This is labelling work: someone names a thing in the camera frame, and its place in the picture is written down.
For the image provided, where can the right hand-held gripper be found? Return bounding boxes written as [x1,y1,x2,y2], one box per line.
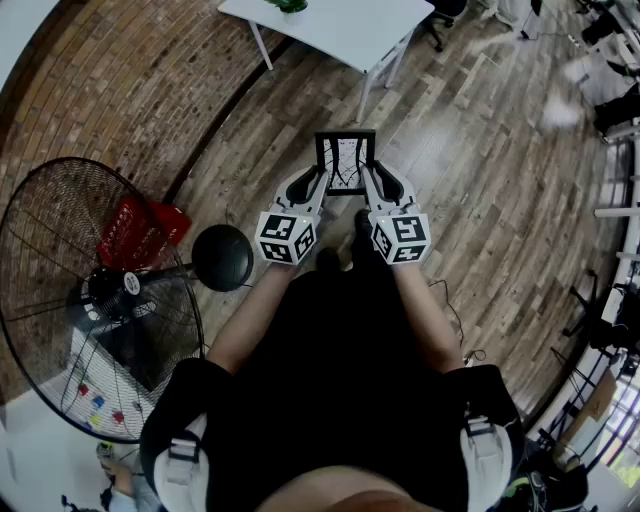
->
[360,162,432,266]

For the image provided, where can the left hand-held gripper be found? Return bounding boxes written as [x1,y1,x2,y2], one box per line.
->
[256,166,330,266]

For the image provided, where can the black framed picture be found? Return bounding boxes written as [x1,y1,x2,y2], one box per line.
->
[314,129,377,197]

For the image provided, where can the person's right forearm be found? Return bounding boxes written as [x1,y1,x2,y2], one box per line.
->
[393,262,464,374]

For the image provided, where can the person's left forearm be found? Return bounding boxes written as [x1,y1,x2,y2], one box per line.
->
[205,259,301,376]

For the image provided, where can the person's right shoe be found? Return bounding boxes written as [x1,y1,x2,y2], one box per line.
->
[352,209,374,266]

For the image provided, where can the red plastic crate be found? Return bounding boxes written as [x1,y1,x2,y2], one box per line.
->
[97,197,192,269]

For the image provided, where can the person's black clothing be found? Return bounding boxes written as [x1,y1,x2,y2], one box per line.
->
[139,254,526,512]

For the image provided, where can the black office chair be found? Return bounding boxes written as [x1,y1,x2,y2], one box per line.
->
[427,0,469,54]
[562,269,640,351]

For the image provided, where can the green potted plant white pot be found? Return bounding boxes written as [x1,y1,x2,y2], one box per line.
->
[264,0,309,25]

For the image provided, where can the brown cardboard sheet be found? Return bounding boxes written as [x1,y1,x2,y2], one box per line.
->
[564,369,619,461]

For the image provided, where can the person's face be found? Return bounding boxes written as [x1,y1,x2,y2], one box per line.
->
[264,464,451,512]

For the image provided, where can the white side table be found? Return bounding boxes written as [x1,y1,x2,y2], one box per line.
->
[0,324,166,512]

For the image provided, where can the black pedestal fan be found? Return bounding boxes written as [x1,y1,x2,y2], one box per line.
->
[0,157,255,444]

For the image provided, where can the black floor cable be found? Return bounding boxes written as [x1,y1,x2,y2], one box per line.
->
[427,278,487,364]

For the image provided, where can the white shoulder strap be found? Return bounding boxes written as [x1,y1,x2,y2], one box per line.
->
[152,414,209,512]
[462,414,514,512]

